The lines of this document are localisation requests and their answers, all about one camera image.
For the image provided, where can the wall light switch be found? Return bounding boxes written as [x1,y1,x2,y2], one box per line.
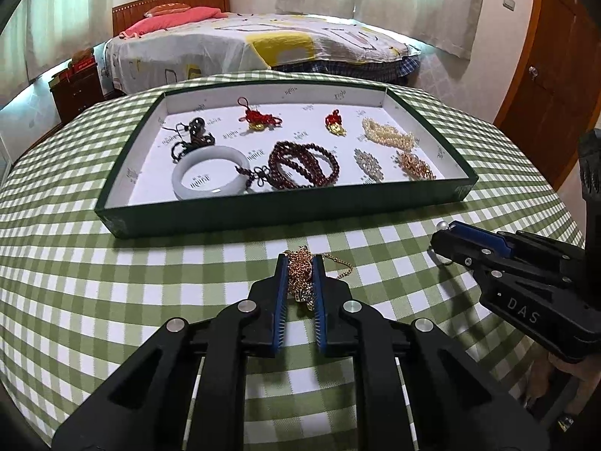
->
[502,0,515,11]

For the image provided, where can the red boxes on nightstand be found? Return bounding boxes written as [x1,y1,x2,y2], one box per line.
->
[49,47,96,88]

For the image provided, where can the wooden headboard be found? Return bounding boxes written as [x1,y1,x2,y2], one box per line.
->
[111,0,233,38]

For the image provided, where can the brown wooden door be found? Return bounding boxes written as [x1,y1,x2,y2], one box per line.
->
[494,0,600,189]

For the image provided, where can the pink pillow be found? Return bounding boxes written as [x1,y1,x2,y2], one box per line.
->
[118,6,227,39]

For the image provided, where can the bed with patterned sheet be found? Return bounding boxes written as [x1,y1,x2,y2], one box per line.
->
[103,13,421,95]

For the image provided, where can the rose gold pearl brooch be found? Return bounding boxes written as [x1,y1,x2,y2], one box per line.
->
[396,152,436,180]

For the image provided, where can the dark green tray box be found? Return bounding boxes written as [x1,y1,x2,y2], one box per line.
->
[95,79,478,238]

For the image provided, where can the red patterned pillow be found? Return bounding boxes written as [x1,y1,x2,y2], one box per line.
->
[143,2,190,18]

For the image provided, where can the person right hand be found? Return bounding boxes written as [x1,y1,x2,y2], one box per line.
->
[522,349,601,409]

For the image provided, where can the black cord pendant necklace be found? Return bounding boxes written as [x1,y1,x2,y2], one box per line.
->
[161,115,217,161]

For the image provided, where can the small red gold charm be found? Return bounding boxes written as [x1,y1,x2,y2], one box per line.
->
[324,109,346,136]

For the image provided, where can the white pearl bracelet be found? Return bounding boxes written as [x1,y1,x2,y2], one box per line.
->
[361,116,418,150]

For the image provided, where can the pale jade bangle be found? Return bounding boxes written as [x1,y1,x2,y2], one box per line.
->
[171,145,249,201]

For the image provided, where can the dark wooden nightstand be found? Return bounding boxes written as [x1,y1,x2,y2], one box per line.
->
[49,63,105,125]

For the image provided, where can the green white checkered tablecloth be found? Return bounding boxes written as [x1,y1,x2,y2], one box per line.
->
[1,88,584,440]

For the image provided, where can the red knot gold charm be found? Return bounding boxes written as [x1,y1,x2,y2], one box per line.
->
[236,97,282,132]

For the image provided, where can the dark red bead bracelet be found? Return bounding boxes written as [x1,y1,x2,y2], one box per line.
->
[234,139,341,192]

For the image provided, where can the left white curtain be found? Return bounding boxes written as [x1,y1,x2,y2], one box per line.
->
[1,0,112,105]

